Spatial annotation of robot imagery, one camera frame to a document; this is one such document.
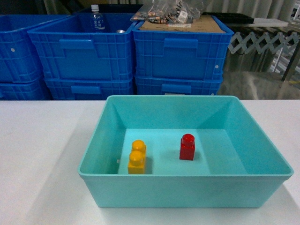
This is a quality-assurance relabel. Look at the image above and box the yellow toy block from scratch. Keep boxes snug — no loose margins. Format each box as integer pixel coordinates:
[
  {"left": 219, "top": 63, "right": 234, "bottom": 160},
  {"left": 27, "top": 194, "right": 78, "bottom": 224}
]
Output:
[{"left": 127, "top": 140, "right": 147, "bottom": 174}]

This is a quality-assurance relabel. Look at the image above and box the clear bag of parts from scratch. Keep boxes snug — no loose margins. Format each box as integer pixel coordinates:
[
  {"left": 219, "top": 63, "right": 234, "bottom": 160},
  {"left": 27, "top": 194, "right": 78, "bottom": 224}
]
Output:
[{"left": 131, "top": 0, "right": 209, "bottom": 24}]

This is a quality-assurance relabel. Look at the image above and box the blue crate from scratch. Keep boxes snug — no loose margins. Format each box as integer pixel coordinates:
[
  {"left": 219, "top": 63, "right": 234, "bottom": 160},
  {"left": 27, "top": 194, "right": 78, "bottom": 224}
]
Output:
[
  {"left": 133, "top": 16, "right": 233, "bottom": 81},
  {"left": 135, "top": 76, "right": 223, "bottom": 95},
  {"left": 28, "top": 13, "right": 135, "bottom": 81},
  {"left": 44, "top": 79, "right": 134, "bottom": 100},
  {"left": 0, "top": 78, "right": 52, "bottom": 100},
  {"left": 0, "top": 15, "right": 67, "bottom": 83}
]

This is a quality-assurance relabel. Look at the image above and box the blue crate upper middle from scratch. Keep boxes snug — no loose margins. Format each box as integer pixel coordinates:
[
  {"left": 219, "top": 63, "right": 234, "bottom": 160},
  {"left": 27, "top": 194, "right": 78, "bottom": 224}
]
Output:
[{"left": 28, "top": 13, "right": 135, "bottom": 81}]

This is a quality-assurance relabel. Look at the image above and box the blue crate lower left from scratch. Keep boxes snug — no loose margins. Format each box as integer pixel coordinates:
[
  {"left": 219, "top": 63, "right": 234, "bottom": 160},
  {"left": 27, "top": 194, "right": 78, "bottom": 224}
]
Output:
[{"left": 0, "top": 78, "right": 52, "bottom": 100}]

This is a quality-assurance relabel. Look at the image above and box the red toy block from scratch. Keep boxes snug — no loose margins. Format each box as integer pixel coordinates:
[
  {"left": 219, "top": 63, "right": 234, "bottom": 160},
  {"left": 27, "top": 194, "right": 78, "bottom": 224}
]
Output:
[{"left": 180, "top": 134, "right": 195, "bottom": 161}]

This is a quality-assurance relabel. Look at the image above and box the brown cardboard sheet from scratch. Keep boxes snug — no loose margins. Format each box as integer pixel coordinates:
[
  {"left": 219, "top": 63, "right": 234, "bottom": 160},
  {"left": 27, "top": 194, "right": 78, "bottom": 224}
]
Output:
[{"left": 138, "top": 15, "right": 225, "bottom": 33}]

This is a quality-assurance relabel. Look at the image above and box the blue crate upper right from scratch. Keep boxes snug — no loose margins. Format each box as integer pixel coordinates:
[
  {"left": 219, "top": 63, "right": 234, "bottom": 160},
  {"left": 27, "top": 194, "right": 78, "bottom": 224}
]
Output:
[{"left": 133, "top": 16, "right": 233, "bottom": 81}]

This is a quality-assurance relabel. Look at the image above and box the blue crate lower right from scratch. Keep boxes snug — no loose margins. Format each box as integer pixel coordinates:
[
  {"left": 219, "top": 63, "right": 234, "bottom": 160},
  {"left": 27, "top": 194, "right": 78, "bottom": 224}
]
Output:
[{"left": 135, "top": 76, "right": 223, "bottom": 95}]

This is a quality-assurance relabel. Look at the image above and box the blue crate upper left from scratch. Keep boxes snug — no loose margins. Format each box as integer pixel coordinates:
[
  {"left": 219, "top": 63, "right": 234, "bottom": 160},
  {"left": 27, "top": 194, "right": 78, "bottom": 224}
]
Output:
[{"left": 0, "top": 15, "right": 67, "bottom": 83}]

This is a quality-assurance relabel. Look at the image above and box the expandable roller conveyor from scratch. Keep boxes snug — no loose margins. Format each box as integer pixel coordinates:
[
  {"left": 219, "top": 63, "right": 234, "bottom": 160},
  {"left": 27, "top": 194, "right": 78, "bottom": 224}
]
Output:
[{"left": 201, "top": 12, "right": 300, "bottom": 82}]

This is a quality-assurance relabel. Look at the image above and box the clear water bottle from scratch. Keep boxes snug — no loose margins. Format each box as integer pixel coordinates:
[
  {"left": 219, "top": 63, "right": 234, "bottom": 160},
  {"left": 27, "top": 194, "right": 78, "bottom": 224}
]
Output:
[{"left": 91, "top": 5, "right": 105, "bottom": 32}]

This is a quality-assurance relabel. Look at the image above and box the blue crate lower middle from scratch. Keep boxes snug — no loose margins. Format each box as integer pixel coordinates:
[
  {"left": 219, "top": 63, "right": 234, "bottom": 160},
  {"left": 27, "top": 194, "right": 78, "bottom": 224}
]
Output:
[{"left": 44, "top": 79, "right": 134, "bottom": 100}]

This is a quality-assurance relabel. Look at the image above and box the light teal plastic bin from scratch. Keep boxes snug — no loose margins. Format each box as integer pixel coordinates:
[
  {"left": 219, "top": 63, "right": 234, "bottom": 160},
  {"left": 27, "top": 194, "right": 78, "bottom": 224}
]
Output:
[{"left": 78, "top": 95, "right": 293, "bottom": 208}]

